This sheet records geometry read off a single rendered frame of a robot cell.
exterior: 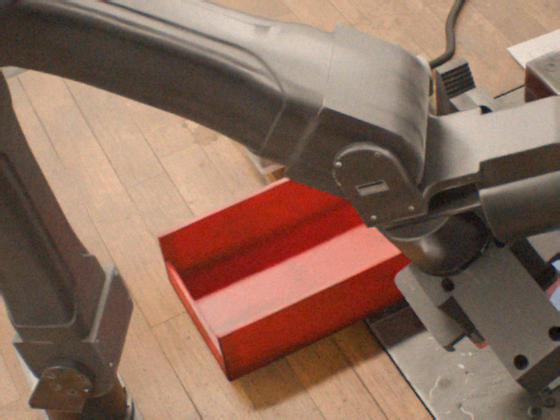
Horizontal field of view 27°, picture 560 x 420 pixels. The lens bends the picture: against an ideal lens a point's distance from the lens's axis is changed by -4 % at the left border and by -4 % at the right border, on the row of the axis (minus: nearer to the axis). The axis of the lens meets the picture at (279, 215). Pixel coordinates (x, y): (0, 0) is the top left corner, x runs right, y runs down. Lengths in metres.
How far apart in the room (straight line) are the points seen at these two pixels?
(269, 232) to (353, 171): 0.41
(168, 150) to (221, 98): 0.52
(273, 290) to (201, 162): 0.17
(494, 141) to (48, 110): 0.65
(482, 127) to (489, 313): 0.11
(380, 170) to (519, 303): 0.13
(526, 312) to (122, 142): 0.56
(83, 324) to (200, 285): 0.23
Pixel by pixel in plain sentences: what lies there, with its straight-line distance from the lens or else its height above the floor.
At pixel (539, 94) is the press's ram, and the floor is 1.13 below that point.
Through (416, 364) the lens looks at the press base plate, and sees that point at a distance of 0.93.
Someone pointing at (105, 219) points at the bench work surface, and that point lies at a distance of 1.06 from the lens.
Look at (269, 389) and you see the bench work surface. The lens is 0.92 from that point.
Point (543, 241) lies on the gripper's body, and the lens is 0.74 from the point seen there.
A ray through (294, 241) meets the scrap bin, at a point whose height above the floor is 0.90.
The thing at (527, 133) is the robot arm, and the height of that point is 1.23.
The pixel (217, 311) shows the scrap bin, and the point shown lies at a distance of 0.97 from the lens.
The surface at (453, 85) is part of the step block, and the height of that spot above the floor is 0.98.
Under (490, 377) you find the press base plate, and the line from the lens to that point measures 0.92.
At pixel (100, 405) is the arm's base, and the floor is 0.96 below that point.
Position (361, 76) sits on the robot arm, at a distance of 0.60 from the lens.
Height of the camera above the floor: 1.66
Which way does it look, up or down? 48 degrees down
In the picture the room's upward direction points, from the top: 9 degrees counter-clockwise
